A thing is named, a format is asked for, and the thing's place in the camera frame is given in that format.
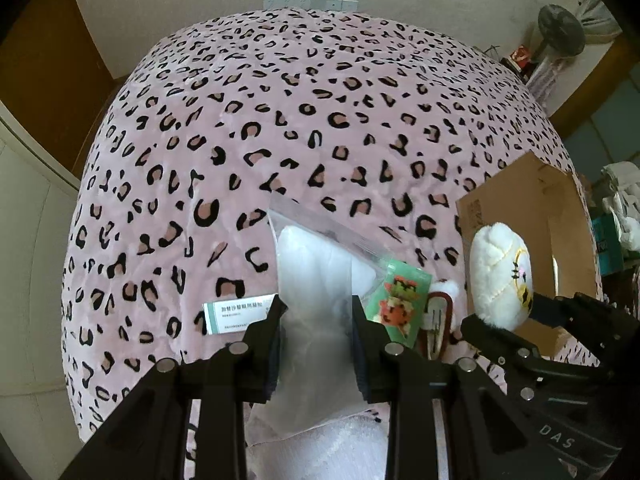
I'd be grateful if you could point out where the white cat plush toy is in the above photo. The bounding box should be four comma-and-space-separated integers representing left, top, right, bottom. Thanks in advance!
469, 222, 534, 330

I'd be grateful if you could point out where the green bricks toy box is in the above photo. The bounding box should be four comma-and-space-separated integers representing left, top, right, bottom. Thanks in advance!
364, 260, 433, 348

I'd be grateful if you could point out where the clear bag with white filling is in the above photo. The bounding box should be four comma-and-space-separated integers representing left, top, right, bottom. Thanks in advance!
250, 200, 385, 442

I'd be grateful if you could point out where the red white plush pouch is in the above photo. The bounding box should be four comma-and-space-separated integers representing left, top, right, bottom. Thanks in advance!
418, 280, 460, 360

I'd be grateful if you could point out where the brown cardboard box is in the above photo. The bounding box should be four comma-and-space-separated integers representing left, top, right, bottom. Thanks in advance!
454, 152, 601, 359

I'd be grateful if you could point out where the white green medicine box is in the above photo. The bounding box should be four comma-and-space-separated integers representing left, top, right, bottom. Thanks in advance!
203, 294, 274, 335

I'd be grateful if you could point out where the pink leopard print blanket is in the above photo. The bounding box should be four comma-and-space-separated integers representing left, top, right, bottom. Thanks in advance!
62, 10, 575, 443

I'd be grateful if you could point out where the red snack package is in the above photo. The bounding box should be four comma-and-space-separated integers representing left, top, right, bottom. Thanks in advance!
500, 46, 532, 78

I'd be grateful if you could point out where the white cabinet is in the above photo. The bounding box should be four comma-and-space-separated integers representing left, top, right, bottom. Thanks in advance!
1, 108, 81, 479

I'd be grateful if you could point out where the black standing fan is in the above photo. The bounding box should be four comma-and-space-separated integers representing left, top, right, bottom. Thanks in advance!
530, 3, 586, 65

